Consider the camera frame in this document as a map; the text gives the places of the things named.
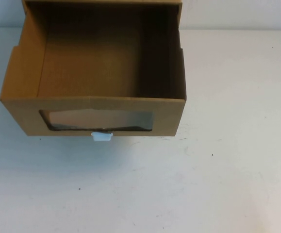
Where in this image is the windowed cardboard shoe box drawer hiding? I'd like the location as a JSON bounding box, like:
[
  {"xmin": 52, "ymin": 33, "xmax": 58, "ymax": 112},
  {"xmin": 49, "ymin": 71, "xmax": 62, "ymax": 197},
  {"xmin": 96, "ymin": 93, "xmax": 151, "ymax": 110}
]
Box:
[{"xmin": 0, "ymin": 1, "xmax": 187, "ymax": 136}]

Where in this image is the white plastic drawer handle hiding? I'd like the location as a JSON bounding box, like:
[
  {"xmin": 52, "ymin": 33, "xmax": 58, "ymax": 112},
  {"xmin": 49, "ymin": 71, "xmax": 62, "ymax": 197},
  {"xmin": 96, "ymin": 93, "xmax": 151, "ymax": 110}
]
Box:
[{"xmin": 91, "ymin": 132, "xmax": 114, "ymax": 142}]

